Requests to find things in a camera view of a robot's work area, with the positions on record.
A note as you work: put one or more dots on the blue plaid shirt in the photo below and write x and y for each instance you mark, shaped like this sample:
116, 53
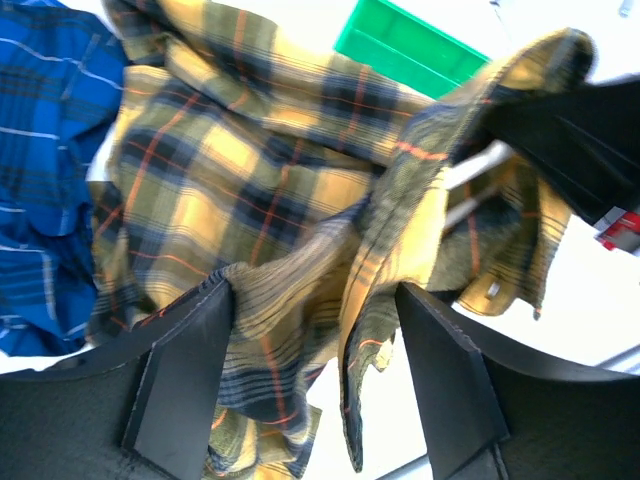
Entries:
61, 88

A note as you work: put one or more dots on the green plastic tray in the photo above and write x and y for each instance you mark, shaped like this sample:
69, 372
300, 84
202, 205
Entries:
406, 49

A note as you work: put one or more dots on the yellow plaid flannel shirt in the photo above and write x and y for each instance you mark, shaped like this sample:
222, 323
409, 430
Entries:
314, 186

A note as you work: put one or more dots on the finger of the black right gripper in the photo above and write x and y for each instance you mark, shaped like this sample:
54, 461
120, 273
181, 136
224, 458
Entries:
584, 143

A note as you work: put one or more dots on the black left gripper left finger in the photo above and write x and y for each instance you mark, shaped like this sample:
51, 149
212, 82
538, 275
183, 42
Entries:
139, 407

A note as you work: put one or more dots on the white plastic hanger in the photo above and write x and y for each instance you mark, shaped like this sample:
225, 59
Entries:
463, 173

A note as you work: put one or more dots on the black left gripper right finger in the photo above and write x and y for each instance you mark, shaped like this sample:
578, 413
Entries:
494, 408

